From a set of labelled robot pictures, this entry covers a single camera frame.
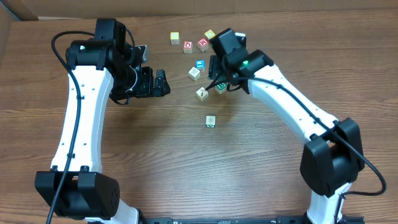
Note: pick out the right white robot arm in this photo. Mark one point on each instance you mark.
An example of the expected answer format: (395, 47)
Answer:
(332, 149)

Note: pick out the green block letter B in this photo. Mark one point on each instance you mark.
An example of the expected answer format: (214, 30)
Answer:
(220, 88)

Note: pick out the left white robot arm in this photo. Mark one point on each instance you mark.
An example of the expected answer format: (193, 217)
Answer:
(106, 66)

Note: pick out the natural block swirl picture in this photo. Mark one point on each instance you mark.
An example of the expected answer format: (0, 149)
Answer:
(210, 121)

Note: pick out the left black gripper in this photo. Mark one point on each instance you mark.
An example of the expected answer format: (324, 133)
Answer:
(146, 89)

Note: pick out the natural block letter X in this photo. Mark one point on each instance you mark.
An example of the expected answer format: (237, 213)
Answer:
(202, 94)

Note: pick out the yellow block far left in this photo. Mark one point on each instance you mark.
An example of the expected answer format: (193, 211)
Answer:
(174, 38)

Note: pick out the red block letter O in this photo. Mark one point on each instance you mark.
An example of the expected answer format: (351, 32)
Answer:
(188, 47)

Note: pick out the yellow block letter G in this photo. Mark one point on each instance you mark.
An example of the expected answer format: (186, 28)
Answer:
(209, 34)

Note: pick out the blue block letter L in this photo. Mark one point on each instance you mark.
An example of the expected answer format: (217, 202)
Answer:
(200, 65)

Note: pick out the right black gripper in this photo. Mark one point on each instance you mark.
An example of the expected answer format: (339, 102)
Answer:
(216, 66)

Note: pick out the natural block letter W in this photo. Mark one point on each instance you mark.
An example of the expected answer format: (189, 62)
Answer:
(194, 73)

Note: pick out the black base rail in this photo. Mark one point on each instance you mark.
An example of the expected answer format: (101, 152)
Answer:
(277, 220)

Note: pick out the red block letter M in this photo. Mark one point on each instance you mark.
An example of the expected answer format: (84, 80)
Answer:
(203, 45)

